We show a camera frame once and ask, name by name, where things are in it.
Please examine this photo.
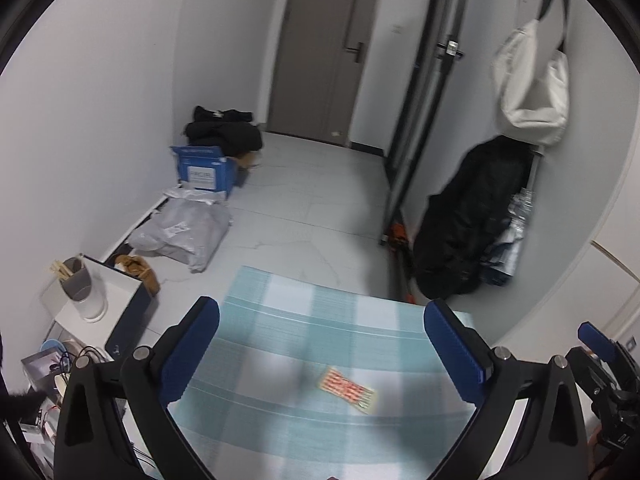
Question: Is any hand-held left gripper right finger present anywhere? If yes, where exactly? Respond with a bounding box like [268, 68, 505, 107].
[424, 299, 591, 480]

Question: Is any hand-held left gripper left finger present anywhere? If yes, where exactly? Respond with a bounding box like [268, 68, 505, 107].
[52, 296, 221, 480]

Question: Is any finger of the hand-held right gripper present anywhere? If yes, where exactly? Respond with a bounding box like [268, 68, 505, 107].
[577, 322, 628, 364]

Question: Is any red wrapper with green end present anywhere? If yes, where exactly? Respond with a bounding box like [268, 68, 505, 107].
[317, 366, 379, 415]

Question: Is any cream shoulder bag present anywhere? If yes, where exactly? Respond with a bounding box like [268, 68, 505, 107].
[491, 0, 571, 147]

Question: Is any white cabinet with blue side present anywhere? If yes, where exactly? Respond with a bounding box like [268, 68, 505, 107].
[40, 255, 156, 359]

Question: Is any brown shoe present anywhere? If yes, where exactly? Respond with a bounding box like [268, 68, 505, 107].
[113, 254, 161, 295]

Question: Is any white round jar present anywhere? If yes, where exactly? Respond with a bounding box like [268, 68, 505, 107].
[62, 265, 109, 322]

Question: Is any plaid teal tablecloth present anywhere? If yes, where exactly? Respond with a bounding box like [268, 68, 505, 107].
[165, 266, 479, 480]

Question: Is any grey plastic mailing bag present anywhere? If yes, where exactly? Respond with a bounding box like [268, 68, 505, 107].
[128, 185, 234, 274]

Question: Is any silver folded umbrella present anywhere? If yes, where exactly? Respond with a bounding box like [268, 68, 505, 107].
[481, 145, 544, 287]

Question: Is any grey cup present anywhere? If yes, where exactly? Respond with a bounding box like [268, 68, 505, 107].
[59, 256, 94, 304]

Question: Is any black hanging jacket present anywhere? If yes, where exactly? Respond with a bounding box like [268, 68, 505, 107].
[412, 135, 539, 299]

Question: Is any light blue bowl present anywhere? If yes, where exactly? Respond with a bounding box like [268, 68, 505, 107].
[40, 338, 77, 362]

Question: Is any grey printed card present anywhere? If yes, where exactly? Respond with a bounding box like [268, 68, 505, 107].
[21, 350, 64, 392]

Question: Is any blue cardboard box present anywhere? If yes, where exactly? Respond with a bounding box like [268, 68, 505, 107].
[169, 145, 241, 199]

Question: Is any black clothes pile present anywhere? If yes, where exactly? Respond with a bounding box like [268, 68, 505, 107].
[182, 105, 264, 159]

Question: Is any black framed door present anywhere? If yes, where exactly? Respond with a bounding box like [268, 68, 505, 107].
[381, 0, 469, 306]

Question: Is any grey entrance door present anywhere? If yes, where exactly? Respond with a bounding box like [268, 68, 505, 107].
[266, 0, 387, 149]

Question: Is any black cable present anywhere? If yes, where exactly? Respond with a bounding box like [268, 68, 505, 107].
[74, 344, 114, 367]

